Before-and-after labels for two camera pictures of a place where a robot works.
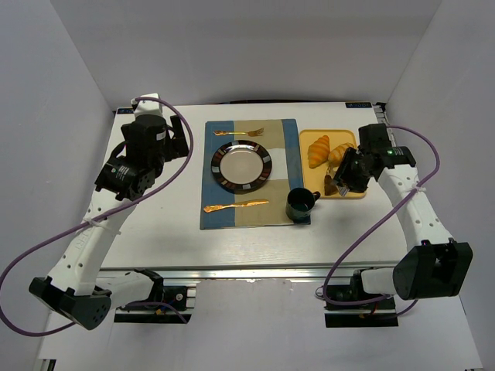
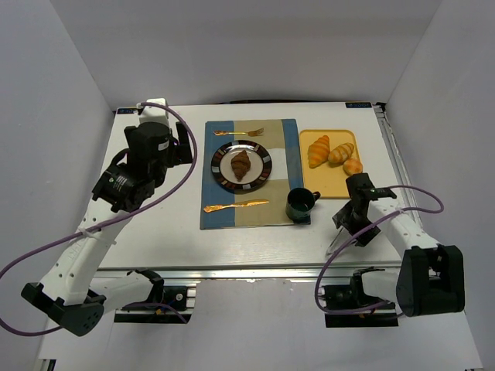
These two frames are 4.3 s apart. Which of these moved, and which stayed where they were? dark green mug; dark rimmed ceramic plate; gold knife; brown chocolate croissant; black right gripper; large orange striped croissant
Moved: black right gripper; brown chocolate croissant
Stayed: dark rimmed ceramic plate; large orange striped croissant; dark green mug; gold knife
